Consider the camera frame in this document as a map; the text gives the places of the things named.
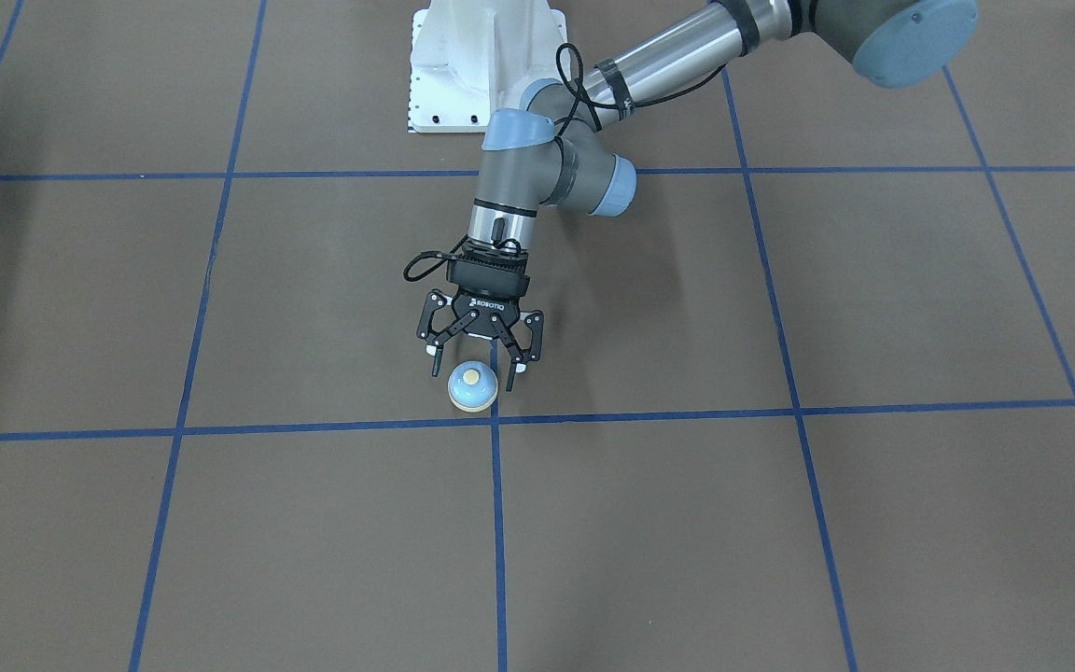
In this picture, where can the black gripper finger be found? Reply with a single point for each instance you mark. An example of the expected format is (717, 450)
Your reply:
(516, 365)
(435, 349)

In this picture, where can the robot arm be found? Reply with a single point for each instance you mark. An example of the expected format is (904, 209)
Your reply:
(545, 150)

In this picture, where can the white camera pole base plate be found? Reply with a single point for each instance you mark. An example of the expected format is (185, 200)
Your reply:
(469, 58)

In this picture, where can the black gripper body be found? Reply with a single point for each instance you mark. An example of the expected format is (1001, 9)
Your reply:
(482, 304)

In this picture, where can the blue call bell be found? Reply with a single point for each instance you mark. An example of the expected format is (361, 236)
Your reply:
(472, 386)

